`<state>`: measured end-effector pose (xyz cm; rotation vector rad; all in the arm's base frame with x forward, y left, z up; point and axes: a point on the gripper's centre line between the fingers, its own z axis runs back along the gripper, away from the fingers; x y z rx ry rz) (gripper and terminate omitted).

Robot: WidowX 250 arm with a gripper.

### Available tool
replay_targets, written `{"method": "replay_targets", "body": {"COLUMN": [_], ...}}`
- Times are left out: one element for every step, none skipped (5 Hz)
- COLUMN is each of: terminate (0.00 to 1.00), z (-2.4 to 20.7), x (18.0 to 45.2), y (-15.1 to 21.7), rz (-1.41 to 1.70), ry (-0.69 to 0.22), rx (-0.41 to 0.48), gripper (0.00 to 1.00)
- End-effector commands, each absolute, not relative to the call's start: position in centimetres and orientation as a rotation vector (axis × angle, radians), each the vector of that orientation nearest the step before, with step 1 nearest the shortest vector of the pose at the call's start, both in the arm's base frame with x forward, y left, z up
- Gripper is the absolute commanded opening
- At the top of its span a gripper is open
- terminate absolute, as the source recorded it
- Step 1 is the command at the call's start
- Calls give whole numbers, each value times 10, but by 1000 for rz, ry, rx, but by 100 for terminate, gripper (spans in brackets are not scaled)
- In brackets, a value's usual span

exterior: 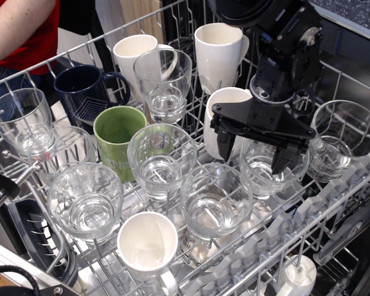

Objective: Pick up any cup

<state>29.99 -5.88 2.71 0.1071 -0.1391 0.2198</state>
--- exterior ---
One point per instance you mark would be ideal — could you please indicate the clear glass front centre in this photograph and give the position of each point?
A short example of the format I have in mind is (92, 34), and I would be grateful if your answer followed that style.
(215, 200)

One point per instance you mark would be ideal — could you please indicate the clear glass under gripper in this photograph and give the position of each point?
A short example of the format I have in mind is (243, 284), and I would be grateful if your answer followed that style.
(255, 163)

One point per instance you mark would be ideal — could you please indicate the red shirt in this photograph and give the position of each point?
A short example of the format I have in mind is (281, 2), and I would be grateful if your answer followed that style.
(37, 48)

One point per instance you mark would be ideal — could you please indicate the green ceramic mug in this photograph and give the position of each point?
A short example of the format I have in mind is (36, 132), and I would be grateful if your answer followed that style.
(113, 129)

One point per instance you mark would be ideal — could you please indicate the clear glass back centre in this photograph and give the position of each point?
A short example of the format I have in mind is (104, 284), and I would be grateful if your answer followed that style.
(166, 100)

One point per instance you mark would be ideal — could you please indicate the clear glass front left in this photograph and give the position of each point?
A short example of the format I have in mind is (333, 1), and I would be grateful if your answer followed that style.
(85, 201)

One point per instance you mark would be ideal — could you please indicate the grey wire dishwasher rack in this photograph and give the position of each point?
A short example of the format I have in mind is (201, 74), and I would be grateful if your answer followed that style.
(330, 223)

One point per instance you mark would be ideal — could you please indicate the white mug under gripper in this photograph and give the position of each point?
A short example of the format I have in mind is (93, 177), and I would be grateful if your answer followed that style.
(224, 95)

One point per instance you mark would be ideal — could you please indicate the clear glass far left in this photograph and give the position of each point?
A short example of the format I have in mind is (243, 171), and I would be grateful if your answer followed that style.
(25, 115)

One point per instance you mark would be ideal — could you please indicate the clear glass far right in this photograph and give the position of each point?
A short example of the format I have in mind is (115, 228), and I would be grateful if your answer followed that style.
(342, 139)

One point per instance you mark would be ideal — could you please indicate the white mug lower rack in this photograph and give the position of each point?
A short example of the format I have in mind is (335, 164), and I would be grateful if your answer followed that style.
(298, 278)

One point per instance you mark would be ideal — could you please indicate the black clamp with screw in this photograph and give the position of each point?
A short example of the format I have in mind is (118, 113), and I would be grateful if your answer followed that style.
(10, 188)

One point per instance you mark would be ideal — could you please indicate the white mug back left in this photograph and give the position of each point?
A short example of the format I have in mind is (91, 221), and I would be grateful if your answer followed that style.
(132, 58)

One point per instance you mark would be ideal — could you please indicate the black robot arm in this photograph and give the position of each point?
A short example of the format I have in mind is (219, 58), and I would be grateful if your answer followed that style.
(289, 37)

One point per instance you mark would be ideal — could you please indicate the tall white mug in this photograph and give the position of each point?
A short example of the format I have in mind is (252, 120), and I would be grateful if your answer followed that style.
(219, 50)

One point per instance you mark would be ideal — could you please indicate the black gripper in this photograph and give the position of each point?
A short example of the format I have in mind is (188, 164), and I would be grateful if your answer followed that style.
(270, 124)

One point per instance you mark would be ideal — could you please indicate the navy blue mug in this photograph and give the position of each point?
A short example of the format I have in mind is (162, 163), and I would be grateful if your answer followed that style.
(83, 93)

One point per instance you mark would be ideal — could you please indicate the person forearm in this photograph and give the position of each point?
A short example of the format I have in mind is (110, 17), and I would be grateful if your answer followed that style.
(19, 20)

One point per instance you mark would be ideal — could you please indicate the white mug front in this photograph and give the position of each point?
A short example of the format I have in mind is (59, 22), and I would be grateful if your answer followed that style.
(147, 243)

